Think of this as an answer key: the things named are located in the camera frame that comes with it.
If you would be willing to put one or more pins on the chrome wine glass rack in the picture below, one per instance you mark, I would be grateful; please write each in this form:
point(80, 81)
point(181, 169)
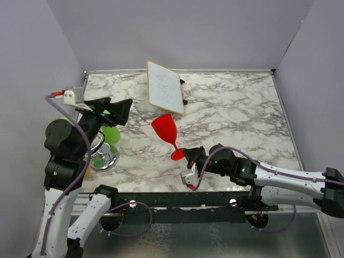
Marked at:
point(104, 154)

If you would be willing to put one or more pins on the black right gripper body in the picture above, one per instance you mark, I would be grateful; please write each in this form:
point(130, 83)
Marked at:
point(200, 160)

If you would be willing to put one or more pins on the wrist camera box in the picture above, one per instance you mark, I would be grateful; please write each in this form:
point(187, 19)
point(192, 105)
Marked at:
point(190, 177)
point(71, 95)

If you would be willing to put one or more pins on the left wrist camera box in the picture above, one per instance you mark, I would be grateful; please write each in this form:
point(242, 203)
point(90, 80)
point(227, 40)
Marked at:
point(71, 95)

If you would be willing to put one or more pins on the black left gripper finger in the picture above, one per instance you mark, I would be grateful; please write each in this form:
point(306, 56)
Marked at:
point(118, 112)
point(98, 104)

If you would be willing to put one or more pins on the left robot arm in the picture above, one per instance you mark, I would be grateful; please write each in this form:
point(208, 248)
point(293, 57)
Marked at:
point(63, 180)

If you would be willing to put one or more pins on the small whiteboard yellow frame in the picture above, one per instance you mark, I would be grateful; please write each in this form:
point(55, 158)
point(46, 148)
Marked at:
point(164, 88)

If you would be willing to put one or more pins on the red wine glass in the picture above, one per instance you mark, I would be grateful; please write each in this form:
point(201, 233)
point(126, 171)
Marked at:
point(165, 128)

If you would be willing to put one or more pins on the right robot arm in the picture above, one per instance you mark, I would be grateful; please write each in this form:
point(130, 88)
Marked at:
point(270, 185)

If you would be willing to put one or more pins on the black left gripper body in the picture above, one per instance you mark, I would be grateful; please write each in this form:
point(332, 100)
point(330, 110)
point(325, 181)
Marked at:
point(94, 120)

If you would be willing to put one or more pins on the black front mounting rail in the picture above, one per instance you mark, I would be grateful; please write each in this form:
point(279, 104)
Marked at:
point(194, 207)

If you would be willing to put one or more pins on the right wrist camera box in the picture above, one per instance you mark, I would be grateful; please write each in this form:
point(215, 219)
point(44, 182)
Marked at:
point(190, 177)

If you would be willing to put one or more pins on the yellow wine glass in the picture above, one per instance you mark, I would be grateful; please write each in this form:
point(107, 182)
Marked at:
point(87, 172)

